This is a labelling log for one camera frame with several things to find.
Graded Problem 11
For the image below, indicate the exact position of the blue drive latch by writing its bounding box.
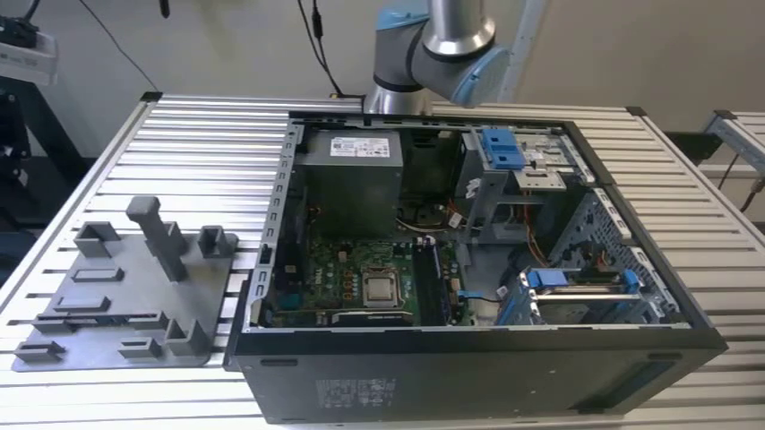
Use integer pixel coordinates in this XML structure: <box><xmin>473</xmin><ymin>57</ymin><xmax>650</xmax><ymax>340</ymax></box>
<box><xmin>479</xmin><ymin>127</ymin><xmax>521</xmax><ymax>172</ymax></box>

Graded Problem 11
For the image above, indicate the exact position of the grey metal drive cage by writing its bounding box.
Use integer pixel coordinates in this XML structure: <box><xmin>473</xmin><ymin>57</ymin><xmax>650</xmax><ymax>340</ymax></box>
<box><xmin>451</xmin><ymin>126</ymin><xmax>592</xmax><ymax>245</ymax></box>

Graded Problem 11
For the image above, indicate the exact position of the blue SATA cable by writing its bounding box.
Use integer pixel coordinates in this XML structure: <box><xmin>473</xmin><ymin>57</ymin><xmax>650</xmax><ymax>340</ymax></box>
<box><xmin>455</xmin><ymin>289</ymin><xmax>500</xmax><ymax>304</ymax></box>

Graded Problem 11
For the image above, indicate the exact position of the black camera cable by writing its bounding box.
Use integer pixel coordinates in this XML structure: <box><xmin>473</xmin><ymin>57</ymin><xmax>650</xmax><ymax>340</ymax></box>
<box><xmin>0</xmin><ymin>15</ymin><xmax>41</xmax><ymax>48</ymax></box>

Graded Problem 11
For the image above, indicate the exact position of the white yellow wire bundle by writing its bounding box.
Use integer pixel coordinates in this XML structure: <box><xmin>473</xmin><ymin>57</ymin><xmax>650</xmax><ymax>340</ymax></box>
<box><xmin>395</xmin><ymin>201</ymin><xmax>464</xmax><ymax>234</ymax></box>

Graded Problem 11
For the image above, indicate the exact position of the grey power supply unit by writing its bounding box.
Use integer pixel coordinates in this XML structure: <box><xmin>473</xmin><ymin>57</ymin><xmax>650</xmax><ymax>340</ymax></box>
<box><xmin>293</xmin><ymin>129</ymin><xmax>405</xmax><ymax>239</ymax></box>

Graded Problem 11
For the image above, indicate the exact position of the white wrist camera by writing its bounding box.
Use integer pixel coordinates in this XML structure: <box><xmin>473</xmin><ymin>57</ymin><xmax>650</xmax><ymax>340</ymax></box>
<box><xmin>0</xmin><ymin>30</ymin><xmax>60</xmax><ymax>87</ymax></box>

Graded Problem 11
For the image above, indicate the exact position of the metal socket cover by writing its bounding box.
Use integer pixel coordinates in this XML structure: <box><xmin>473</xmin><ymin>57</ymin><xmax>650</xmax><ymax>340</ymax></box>
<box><xmin>356</xmin><ymin>267</ymin><xmax>408</xmax><ymax>311</ymax></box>

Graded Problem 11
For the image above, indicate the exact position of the black PC case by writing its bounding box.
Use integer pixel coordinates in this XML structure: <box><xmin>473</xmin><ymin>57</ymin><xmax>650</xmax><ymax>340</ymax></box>
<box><xmin>222</xmin><ymin>109</ymin><xmax>730</xmax><ymax>426</ymax></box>

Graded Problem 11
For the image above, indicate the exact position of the silver CPU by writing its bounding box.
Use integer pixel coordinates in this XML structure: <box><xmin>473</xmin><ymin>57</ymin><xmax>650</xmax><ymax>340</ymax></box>
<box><xmin>364</xmin><ymin>277</ymin><xmax>400</xmax><ymax>302</ymax></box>

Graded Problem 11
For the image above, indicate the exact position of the grey parts rack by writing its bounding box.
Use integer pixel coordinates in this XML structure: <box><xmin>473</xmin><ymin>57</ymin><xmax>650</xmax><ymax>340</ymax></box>
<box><xmin>10</xmin><ymin>194</ymin><xmax>240</xmax><ymax>374</ymax></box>

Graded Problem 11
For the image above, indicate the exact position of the black graphics card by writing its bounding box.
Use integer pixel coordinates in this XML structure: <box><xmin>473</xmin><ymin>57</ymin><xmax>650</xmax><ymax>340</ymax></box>
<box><xmin>325</xmin><ymin>308</ymin><xmax>417</xmax><ymax>328</ymax></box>

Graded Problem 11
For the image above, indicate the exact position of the black stand frame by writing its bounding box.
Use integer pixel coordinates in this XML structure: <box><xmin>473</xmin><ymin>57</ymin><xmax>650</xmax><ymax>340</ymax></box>
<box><xmin>0</xmin><ymin>75</ymin><xmax>97</xmax><ymax>225</ymax></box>

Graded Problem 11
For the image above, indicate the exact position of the grey hard disk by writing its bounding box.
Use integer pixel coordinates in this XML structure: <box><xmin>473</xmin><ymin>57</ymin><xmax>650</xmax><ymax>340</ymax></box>
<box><xmin>536</xmin><ymin>286</ymin><xmax>640</xmax><ymax>326</ymax></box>

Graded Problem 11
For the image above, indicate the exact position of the green motherboard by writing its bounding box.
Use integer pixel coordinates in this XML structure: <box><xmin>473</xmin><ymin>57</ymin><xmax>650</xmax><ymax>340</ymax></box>
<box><xmin>261</xmin><ymin>236</ymin><xmax>479</xmax><ymax>328</ymax></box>

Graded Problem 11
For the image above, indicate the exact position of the blue disk carrier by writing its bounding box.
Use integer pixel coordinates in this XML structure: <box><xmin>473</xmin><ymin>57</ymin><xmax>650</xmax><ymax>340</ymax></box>
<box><xmin>497</xmin><ymin>267</ymin><xmax>650</xmax><ymax>327</ymax></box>

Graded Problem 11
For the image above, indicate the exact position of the aluminium slat side table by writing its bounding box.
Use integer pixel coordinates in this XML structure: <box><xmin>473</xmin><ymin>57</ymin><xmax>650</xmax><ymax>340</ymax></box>
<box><xmin>695</xmin><ymin>109</ymin><xmax>765</xmax><ymax>180</ymax></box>

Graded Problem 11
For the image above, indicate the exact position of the black wall cable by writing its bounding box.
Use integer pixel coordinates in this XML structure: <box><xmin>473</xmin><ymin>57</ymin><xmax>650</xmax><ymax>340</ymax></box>
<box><xmin>307</xmin><ymin>0</ymin><xmax>365</xmax><ymax>100</ymax></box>

